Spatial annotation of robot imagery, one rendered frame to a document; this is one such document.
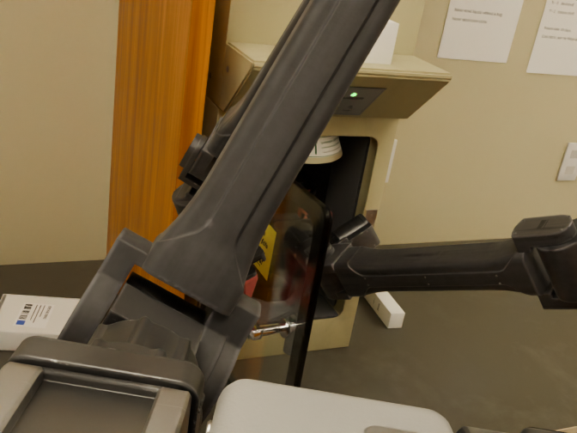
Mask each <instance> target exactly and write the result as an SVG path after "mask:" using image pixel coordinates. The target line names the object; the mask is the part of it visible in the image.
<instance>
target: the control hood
mask: <svg viewBox="0 0 577 433"><path fill-rule="evenodd" d="M274 47H275V46H273V45H262V44H251V43H240V42H228V43H227V44H226V51H225V59H224V66H223V74H222V89H221V96H220V104H219V108H221V110H222V111H223V112H224V113H226V112H227V111H228V109H229V108H230V107H233V106H234V105H235V104H236V103H237V102H238V101H239V100H240V99H241V98H242V97H243V96H244V95H245V94H246V92H247V91H248V90H249V88H250V87H251V86H252V83H253V82H254V80H255V78H256V77H257V75H258V73H259V72H260V70H261V69H262V67H263V66H264V63H265V62H266V60H267V58H268V57H269V56H270V54H271V52H272V50H273V49H274ZM451 80H452V73H450V72H447V71H445V70H443V69H441V68H439V67H436V66H434V65H432V64H430V63H428V62H426V61H423V60H421V59H420V58H417V57H415V56H410V55H398V54H393V55H392V62H391V64H366V63H363V65H362V67H361V68H360V70H359V71H358V73H357V75H356V76H355V79H354V81H353V82H352V83H351V85H350V87H366V88H386V90H385V91H384V92H383V93H382V94H381V95H380V96H379V97H378V98H377V99H376V100H375V101H374V102H373V103H372V104H371V105H370V106H369V107H368V108H367V109H366V110H365V111H364V112H363V113H362V114H361V115H339V114H333V115H332V117H357V118H383V119H407V118H408V117H410V116H411V115H412V114H413V113H414V112H415V111H417V110H418V109H419V108H420V107H421V106H422V105H424V104H425V103H426V102H427V101H428V100H429V99H431V98H432V97H433V96H434V95H435V94H436V93H438V92H439V91H440V90H441V89H442V88H443V87H445V86H446V85H447V84H448V83H449V82H450V81H451Z"/></svg>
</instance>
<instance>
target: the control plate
mask: <svg viewBox="0 0 577 433"><path fill-rule="evenodd" d="M385 90H386V88H366V87H349V89H348V90H347V92H346V94H345V95H344V97H343V99H342V100H341V102H340V104H339V106H340V107H339V108H338V109H337V110H336V111H335V112H334V114H339V115H361V114H362V113H363V112H364V111H365V110H366V109H367V108H368V107H369V106H370V105H371V104H372V103H373V102H374V101H375V100H376V99H377V98H378V97H379V96H380V95H381V94H382V93H383V92H384V91H385ZM353 93H357V95H356V96H350V95H351V94H353ZM348 106H354V107H353V108H352V110H349V108H348Z"/></svg>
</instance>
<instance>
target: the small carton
mask: <svg viewBox="0 0 577 433"><path fill-rule="evenodd" d="M398 26H399V23H397V22H395V21H391V20H389V21H388V22H387V24H386V26H385V28H384V29H383V31H382V33H381V34H380V36H379V38H378V39H377V41H376V43H375V44H374V47H373V48H372V50H371V52H370V53H369V54H368V56H367V58H366V60H365V62H364V63H366V64H391V62H392V55H393V51H394V46H395V42H396V38H397V34H398Z"/></svg>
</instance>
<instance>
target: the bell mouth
mask: <svg viewBox="0 0 577 433"><path fill-rule="evenodd" d="M342 155H343V152H342V148H341V144H340V141H339V137H338V136H320V138H319V140H318V142H317V143H316V144H315V146H314V148H313V150H312V152H311V153H310V155H309V157H308V158H307V160H306V162H305V163H304V164H322V163H328V162H334V161H336V160H338V159H339V158H340V157H341V156H342Z"/></svg>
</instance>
